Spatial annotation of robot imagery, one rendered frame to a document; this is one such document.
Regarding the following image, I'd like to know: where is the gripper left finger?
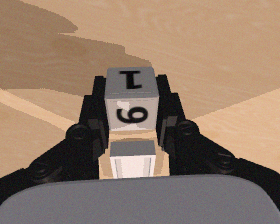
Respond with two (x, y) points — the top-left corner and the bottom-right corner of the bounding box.
(0, 76), (109, 205)

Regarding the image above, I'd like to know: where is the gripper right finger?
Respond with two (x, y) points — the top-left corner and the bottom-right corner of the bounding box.
(156, 74), (280, 211)

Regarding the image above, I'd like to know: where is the grey number cube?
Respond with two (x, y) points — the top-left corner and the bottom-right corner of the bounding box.
(104, 67), (159, 131)

